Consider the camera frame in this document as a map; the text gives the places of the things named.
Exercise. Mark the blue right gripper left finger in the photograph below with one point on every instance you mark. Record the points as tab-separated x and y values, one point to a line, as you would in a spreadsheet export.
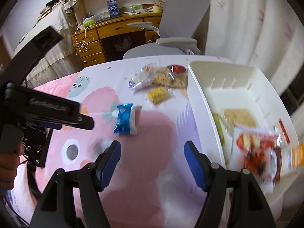
106	164

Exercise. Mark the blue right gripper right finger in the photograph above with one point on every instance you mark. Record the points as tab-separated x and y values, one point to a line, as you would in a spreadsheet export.
199	165

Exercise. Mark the blue white snack packet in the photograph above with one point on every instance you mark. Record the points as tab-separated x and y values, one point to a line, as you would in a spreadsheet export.
126	122

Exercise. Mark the red white cake snack bag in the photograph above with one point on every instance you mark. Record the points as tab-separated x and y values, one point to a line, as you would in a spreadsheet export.
258	150

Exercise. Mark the person left hand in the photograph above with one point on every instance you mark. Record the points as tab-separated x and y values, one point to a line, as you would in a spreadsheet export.
8	166

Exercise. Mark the green snack packet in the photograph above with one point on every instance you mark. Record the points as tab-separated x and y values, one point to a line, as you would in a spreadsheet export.
219	126

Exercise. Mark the white plastic storage bin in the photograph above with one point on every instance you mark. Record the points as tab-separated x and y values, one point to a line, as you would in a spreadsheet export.
214	86

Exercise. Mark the clear rice cracker packet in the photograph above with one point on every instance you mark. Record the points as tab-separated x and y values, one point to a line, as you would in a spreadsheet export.
240	117

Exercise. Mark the wooden desk with drawers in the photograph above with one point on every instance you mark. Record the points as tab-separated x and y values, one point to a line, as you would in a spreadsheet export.
110	39

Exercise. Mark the small yellow snack packet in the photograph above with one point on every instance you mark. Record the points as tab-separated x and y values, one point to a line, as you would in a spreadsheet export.
158	95

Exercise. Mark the red white barcode packet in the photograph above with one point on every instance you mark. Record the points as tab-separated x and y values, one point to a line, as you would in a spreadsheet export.
283	138

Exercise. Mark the green tissue pack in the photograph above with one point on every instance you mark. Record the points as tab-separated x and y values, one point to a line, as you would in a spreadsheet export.
88	23

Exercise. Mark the blueberry pastry packet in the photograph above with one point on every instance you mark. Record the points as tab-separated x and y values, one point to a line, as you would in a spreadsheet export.
143	77

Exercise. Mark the clear biscuit packet red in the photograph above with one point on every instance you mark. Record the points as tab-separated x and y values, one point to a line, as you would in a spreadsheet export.
171	76

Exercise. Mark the orange white snack packet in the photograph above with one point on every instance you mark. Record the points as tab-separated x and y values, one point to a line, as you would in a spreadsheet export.
295	157

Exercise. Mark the blue paper gift bag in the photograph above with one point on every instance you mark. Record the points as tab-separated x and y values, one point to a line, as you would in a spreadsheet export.
113	8

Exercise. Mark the grey office chair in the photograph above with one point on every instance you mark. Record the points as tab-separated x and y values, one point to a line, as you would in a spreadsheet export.
179	23

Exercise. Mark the white floral curtain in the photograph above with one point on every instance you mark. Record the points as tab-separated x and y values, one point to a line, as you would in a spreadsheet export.
266	34

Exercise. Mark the yellow cup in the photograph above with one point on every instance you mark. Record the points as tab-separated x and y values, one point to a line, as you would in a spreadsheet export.
157	9

